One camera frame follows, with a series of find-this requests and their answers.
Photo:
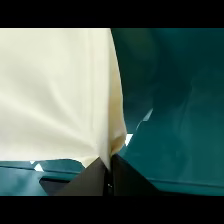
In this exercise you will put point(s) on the cream white shirt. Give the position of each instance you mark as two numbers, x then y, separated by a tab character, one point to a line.
56	96

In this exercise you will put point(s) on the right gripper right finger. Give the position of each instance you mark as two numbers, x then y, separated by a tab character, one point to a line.
128	180

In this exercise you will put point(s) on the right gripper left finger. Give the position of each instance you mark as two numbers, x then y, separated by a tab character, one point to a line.
90	181

